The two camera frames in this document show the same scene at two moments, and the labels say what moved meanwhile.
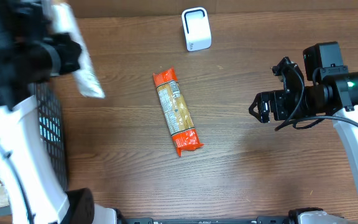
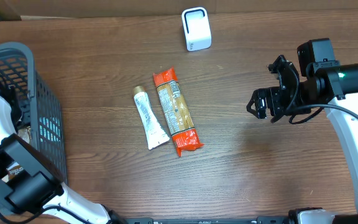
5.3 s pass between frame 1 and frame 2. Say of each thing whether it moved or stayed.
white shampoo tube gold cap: moved
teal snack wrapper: stayed
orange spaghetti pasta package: stayed
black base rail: stayed
